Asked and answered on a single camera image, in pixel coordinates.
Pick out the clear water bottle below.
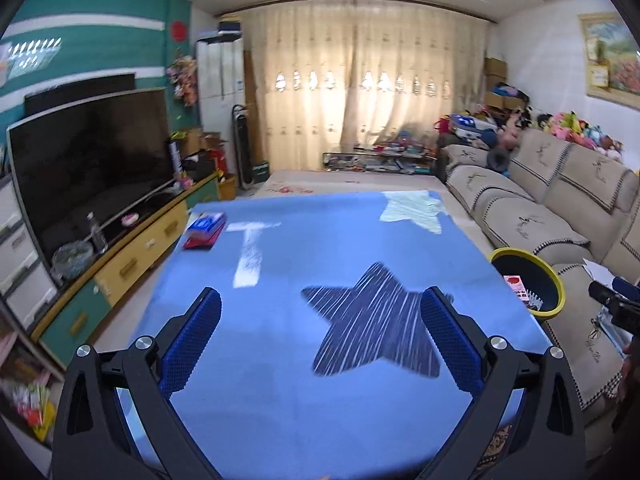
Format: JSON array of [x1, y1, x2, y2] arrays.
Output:
[[86, 212, 107, 255]]

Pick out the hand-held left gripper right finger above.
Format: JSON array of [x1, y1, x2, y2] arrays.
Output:
[[420, 286, 586, 480]]

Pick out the hanging flower decoration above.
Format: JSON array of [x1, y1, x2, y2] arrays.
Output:
[[167, 55, 198, 106]]

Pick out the blue patterned bag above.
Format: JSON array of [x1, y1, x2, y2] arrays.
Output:
[[447, 114, 493, 140]]

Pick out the pink box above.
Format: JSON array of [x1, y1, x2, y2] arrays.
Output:
[[502, 274, 532, 303]]

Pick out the blue star-print tablecloth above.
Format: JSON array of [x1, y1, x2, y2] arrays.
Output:
[[117, 190, 553, 480]]

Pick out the white plastic drawer unit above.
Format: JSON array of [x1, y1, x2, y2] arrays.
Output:
[[0, 175, 60, 321]]

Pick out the blue tissue packet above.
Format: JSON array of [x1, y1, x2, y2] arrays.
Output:
[[189, 211, 227, 235]]

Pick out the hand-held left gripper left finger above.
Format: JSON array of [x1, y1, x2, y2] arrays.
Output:
[[50, 286, 223, 480]]

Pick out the black tower fan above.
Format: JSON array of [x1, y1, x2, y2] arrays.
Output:
[[231, 104, 253, 191]]

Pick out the large curved television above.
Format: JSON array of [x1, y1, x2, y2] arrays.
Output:
[[6, 87, 176, 271]]

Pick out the pile of plush toys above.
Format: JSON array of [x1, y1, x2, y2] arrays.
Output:
[[500, 107, 640, 166]]

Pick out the glass ashtray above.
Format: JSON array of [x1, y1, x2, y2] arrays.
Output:
[[51, 241, 94, 281]]

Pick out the black box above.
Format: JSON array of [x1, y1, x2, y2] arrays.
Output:
[[182, 152, 216, 181]]

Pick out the white standing air conditioner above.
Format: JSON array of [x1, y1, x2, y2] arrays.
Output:
[[196, 35, 246, 188]]

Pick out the pile of colourful books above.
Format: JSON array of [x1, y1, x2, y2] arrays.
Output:
[[0, 335, 57, 443]]

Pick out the floral beige mat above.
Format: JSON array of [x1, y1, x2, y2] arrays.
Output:
[[252, 167, 446, 201]]

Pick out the teal yellow television cabinet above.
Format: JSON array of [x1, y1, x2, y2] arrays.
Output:
[[30, 170, 221, 368]]

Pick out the patterned rug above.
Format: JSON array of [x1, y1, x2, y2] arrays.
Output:
[[475, 420, 521, 476]]

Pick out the beige embroidered curtain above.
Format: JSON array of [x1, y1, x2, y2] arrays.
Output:
[[240, 0, 493, 173]]

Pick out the person's right hand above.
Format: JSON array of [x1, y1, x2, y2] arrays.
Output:
[[621, 339, 640, 397]]

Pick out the clear plastic bag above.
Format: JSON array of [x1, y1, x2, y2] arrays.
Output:
[[592, 312, 632, 358]]

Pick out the beige sofa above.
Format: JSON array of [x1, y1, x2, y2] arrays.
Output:
[[437, 127, 640, 426]]

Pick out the white paper sheets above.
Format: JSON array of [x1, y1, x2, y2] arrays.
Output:
[[582, 258, 616, 283]]

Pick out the black yellow-rimmed trash bin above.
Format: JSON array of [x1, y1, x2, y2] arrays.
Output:
[[487, 247, 566, 322]]

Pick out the framed flower painting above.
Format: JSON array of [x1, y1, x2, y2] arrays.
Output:
[[577, 12, 640, 106]]

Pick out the red flat packet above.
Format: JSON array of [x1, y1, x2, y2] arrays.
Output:
[[182, 225, 225, 251]]

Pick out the glass side table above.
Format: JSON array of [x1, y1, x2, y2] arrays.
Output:
[[322, 144, 441, 175]]

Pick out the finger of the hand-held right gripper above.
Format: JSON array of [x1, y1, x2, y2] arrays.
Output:
[[611, 277, 640, 303], [588, 281, 626, 311]]

